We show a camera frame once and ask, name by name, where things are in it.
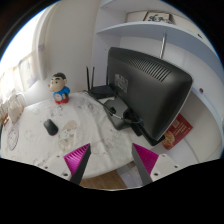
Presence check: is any cartoon boy figurine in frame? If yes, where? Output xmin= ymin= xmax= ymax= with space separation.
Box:
xmin=48 ymin=73 xmax=70 ymax=104

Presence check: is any black wifi router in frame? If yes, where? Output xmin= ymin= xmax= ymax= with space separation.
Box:
xmin=87 ymin=76 xmax=114 ymax=99

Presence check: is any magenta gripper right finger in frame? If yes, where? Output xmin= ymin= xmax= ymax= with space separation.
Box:
xmin=132 ymin=143 xmax=158 ymax=185

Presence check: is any white patterned tablecloth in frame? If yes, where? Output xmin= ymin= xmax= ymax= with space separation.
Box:
xmin=0 ymin=93 xmax=141 ymax=178

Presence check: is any black computer mouse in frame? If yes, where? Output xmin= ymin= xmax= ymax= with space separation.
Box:
xmin=44 ymin=119 xmax=58 ymax=136

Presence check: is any red booklet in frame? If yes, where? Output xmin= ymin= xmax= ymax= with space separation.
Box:
xmin=162 ymin=114 xmax=193 ymax=150

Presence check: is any white bag at left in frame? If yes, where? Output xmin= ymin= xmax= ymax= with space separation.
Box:
xmin=8 ymin=93 xmax=26 ymax=124

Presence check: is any white wall shelf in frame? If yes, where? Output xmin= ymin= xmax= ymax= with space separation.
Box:
xmin=95 ymin=0 xmax=224 ymax=134

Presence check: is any black computer monitor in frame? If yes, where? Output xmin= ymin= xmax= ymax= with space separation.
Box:
xmin=105 ymin=47 xmax=193 ymax=146

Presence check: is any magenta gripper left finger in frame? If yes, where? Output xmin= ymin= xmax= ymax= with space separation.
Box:
xmin=64 ymin=144 xmax=91 ymax=185

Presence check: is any framed picture on shelf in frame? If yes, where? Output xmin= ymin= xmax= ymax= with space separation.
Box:
xmin=144 ymin=12 xmax=172 ymax=24

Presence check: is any black monitor cable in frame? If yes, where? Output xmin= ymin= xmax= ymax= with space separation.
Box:
xmin=87 ymin=93 xmax=144 ymax=125

